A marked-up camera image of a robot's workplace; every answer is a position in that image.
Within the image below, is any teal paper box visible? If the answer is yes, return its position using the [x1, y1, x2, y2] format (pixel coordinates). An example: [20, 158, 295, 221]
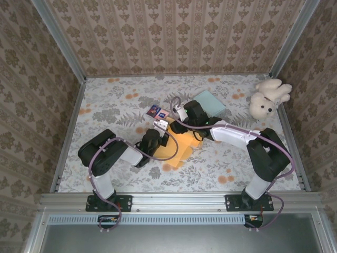
[193, 90, 226, 116]

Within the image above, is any yellow paper box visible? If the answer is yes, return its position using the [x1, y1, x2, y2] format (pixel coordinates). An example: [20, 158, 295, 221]
[155, 117, 205, 168]

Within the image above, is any pink tissue pack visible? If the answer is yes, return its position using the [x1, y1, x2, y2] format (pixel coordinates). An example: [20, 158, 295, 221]
[154, 109, 170, 122]

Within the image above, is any floral table mat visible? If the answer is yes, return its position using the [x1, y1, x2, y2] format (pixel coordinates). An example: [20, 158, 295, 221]
[57, 74, 302, 193]

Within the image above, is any dark blue tissue pack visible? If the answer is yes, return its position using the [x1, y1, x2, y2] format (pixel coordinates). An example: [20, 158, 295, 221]
[146, 104, 162, 118]

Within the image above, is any white plush dog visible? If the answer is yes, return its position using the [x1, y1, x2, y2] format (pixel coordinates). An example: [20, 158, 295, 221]
[249, 78, 293, 121]

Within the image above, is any black left controller board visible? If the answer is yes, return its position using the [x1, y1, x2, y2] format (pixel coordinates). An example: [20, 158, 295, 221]
[97, 215, 120, 229]

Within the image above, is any black controller board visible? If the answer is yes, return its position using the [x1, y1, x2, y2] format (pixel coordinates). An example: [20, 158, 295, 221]
[97, 215, 120, 229]
[244, 213, 264, 228]

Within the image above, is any grey metal sheet panel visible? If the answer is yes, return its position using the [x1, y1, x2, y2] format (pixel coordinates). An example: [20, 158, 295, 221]
[42, 223, 321, 253]

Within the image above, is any black right controller board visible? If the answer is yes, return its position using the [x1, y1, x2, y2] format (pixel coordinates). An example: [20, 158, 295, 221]
[244, 213, 264, 228]

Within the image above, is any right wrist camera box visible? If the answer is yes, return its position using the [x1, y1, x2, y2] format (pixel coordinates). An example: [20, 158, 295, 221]
[173, 103, 188, 122]

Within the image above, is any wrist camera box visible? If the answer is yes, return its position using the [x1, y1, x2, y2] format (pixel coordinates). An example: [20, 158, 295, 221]
[173, 103, 188, 122]
[153, 119, 169, 132]

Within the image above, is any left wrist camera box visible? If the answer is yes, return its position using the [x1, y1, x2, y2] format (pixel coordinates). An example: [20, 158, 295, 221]
[153, 119, 169, 132]

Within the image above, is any aluminium back rail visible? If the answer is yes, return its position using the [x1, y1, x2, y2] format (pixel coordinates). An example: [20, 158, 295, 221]
[85, 73, 272, 79]

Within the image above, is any aluminium mounting rail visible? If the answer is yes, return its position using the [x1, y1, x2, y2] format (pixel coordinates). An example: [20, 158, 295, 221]
[39, 192, 323, 213]

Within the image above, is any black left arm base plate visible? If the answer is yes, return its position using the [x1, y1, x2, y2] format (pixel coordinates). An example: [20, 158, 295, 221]
[85, 194, 133, 212]

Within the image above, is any slotted grey cable duct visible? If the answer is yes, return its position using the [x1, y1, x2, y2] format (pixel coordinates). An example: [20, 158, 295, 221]
[48, 213, 248, 225]

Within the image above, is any aluminium right side rail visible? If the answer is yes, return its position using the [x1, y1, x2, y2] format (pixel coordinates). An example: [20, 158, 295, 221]
[276, 102, 312, 192]

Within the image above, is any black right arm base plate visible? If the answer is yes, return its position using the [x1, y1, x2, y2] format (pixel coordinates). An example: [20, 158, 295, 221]
[224, 194, 274, 212]

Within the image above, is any aluminium right frame post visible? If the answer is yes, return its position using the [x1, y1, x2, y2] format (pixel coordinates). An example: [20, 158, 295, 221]
[270, 0, 321, 77]

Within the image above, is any aluminium frame post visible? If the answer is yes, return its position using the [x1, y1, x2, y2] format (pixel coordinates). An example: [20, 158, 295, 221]
[270, 0, 321, 77]
[31, 0, 87, 83]

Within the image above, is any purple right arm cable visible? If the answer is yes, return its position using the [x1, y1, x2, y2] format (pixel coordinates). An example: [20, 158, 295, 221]
[170, 96, 294, 232]

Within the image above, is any aluminium left frame post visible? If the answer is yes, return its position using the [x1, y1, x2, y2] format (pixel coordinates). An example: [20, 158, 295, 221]
[31, 0, 87, 83]

